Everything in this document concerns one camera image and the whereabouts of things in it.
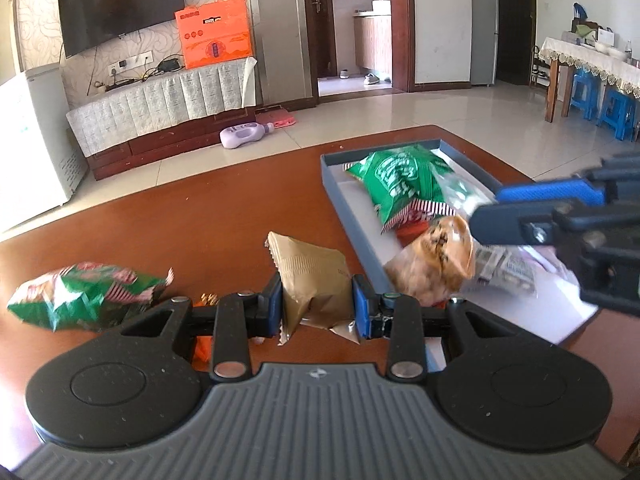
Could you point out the wooden kitchen cabinet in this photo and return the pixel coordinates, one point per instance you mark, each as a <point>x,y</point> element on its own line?
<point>372,45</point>

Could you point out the dark wooden door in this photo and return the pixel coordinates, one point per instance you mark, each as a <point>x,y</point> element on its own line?
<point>515,25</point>

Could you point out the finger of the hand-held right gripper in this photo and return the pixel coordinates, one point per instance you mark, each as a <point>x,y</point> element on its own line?
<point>550,192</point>
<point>500,225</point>

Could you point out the wooden television cabinet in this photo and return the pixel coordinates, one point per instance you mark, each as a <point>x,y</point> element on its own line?
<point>160,145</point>

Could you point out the brown wooden door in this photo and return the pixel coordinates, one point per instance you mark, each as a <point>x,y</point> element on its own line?
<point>320,20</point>

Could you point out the green striped snack packet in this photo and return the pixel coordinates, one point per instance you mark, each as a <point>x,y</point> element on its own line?
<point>400,180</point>
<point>85,295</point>

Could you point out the white box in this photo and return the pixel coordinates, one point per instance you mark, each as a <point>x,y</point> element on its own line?
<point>607,36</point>

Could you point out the brown snack packet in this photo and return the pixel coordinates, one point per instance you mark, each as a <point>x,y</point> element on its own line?
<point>310,275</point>

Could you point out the black power adapter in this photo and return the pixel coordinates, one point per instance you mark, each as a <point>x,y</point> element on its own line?
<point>168,65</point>

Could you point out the orange cardboard box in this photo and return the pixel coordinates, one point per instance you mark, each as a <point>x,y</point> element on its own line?
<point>215,35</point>

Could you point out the dark shoe rack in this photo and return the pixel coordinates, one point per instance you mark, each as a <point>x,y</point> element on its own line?
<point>539,67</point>

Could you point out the orange snack packet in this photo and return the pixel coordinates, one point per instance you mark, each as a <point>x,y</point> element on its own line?
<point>412,234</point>

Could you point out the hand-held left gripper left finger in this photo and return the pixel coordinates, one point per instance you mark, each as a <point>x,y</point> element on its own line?
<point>272,310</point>

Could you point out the small red snack packet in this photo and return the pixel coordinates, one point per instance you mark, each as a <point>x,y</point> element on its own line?
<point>202,350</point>

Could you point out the tan nut snack packet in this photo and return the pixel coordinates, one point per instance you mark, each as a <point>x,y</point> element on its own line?
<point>435,255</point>

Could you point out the wall-mounted television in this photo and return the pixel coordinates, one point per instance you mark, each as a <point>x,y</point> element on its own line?
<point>120,5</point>

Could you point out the clear packet with white rounds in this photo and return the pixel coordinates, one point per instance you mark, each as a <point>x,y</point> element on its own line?
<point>457,192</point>

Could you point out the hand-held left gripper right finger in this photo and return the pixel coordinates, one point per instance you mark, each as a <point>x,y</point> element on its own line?
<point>361,310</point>

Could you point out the white wall sockets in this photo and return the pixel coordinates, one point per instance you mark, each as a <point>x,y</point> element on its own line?
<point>130,62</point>

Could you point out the wooden dining table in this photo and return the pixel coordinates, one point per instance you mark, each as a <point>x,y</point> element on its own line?
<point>551,90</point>

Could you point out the pink slippers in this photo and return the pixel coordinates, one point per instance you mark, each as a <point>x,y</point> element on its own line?
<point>282,119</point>

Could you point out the black power strip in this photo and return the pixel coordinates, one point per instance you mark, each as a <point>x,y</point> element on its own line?
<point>119,85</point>

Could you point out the purple plastic bottle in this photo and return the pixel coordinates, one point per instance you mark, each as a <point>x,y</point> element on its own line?
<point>242,136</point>

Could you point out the white chest freezer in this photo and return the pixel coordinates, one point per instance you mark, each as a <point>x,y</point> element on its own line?
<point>30,150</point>

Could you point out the blue-grey cardboard box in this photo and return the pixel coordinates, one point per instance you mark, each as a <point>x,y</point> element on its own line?
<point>550,315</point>

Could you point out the dining table with lace cloth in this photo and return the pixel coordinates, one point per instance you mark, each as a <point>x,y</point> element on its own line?
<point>590,62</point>

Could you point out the cloth-covered TV cabinet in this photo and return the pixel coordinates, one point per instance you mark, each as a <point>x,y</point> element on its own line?
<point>150,100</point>

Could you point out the clear packet with white label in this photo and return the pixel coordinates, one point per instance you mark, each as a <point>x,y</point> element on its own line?
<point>505,267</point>

